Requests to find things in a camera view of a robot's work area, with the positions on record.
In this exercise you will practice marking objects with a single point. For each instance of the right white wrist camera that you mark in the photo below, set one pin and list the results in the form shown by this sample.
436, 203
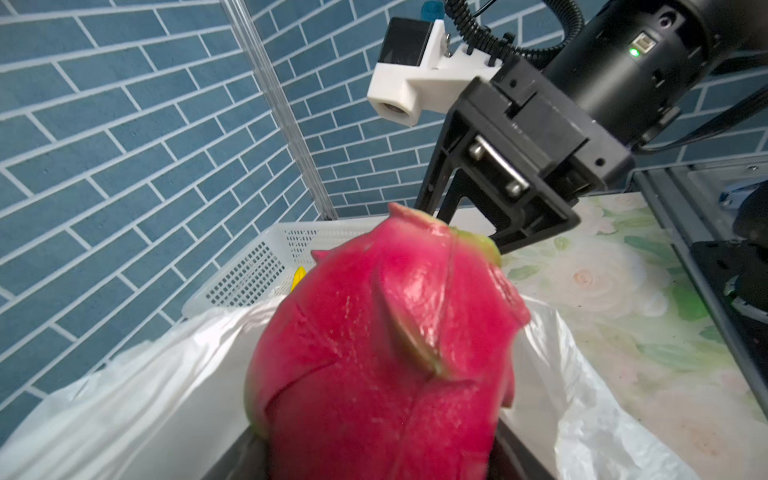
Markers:
416, 71

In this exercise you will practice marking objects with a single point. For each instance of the white plastic basket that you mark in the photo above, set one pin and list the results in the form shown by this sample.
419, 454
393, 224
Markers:
265, 267

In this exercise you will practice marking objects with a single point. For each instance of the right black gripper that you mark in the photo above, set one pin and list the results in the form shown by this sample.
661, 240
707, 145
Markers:
522, 153

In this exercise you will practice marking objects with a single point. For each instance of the white plastic bag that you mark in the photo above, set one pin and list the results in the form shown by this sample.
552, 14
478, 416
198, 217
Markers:
170, 408

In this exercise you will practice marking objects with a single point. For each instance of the pink dragon fruit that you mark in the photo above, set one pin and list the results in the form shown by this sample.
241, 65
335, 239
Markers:
391, 359

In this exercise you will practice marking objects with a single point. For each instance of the yellow banana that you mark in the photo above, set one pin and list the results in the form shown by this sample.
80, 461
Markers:
299, 274

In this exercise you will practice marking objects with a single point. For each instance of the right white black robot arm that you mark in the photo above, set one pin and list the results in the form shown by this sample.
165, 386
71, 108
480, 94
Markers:
628, 67

